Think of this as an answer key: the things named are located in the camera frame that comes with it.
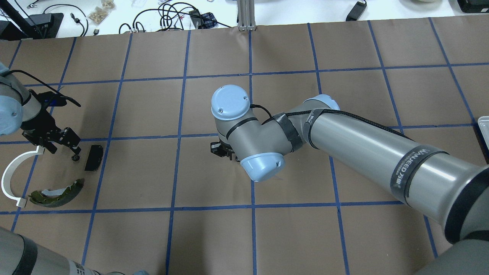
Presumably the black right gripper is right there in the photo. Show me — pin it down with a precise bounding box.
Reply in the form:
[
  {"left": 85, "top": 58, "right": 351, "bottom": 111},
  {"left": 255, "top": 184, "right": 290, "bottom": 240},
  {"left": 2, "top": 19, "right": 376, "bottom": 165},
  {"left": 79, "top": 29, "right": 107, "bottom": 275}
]
[{"left": 210, "top": 141, "right": 239, "bottom": 161}]

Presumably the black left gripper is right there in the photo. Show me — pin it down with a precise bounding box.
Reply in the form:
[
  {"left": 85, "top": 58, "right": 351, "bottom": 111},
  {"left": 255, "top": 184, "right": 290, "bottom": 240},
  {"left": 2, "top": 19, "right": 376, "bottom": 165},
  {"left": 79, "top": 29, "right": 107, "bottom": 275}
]
[{"left": 22, "top": 110, "right": 81, "bottom": 153}]

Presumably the small black bearing gear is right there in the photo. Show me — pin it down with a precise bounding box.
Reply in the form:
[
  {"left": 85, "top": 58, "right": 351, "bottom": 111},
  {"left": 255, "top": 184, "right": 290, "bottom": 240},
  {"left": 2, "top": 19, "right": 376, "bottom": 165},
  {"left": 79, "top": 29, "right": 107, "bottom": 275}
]
[{"left": 71, "top": 154, "right": 81, "bottom": 162}]

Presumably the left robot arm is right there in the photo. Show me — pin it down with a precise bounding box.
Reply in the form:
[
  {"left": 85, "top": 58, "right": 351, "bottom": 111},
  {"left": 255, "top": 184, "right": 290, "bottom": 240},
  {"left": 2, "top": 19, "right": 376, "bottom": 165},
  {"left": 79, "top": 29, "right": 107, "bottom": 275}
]
[{"left": 0, "top": 64, "right": 81, "bottom": 155}]

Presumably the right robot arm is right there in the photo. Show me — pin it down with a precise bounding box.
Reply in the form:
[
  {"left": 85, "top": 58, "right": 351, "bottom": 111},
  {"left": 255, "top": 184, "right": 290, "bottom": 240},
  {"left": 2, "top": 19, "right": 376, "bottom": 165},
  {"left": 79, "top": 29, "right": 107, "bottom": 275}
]
[{"left": 211, "top": 85, "right": 488, "bottom": 275}]

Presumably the white curved plastic clamp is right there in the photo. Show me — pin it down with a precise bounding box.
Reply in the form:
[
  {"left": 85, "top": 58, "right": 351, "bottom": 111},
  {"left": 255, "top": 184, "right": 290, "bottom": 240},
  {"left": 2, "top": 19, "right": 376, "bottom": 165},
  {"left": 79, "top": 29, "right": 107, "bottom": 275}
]
[{"left": 1, "top": 146, "right": 45, "bottom": 208}]

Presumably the dark grey brake pad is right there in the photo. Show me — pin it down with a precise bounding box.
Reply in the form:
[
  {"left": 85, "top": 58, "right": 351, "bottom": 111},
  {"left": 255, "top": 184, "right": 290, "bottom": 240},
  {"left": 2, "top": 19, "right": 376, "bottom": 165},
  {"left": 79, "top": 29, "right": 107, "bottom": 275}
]
[{"left": 84, "top": 144, "right": 104, "bottom": 171}]

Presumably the olive curved brake shoe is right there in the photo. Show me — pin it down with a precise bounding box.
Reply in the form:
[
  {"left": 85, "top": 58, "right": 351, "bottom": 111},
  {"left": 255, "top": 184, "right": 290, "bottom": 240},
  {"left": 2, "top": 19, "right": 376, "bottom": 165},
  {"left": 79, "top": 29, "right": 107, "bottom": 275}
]
[{"left": 28, "top": 178, "right": 84, "bottom": 208}]

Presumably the black stand base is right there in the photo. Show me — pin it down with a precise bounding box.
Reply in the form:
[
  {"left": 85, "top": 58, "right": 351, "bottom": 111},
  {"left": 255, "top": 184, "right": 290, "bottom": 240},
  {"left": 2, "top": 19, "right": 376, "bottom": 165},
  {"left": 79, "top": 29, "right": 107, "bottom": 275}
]
[{"left": 0, "top": 13, "right": 64, "bottom": 41}]

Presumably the bag of wooden pieces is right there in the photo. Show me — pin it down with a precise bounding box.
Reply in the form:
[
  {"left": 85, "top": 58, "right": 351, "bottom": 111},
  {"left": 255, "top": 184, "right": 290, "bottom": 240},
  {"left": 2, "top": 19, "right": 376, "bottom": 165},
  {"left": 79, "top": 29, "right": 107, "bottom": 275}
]
[{"left": 87, "top": 0, "right": 116, "bottom": 25}]

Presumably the black power adapter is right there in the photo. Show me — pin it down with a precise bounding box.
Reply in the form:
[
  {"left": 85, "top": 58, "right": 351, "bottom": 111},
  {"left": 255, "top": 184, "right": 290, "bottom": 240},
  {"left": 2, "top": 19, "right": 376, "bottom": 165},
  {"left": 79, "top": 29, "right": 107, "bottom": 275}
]
[{"left": 345, "top": 0, "right": 368, "bottom": 21}]

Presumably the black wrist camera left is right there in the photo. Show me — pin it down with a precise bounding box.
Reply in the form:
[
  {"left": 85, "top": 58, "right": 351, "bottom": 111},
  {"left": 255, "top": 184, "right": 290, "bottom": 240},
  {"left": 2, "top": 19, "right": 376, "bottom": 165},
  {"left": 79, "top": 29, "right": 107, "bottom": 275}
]
[{"left": 29, "top": 89, "right": 81, "bottom": 110}]

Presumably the aluminium frame post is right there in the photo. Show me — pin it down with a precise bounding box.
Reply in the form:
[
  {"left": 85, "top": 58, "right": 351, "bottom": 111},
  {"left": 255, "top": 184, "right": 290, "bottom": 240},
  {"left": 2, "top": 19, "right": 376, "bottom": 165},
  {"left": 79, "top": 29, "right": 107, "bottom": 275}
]
[{"left": 236, "top": 0, "right": 256, "bottom": 31}]

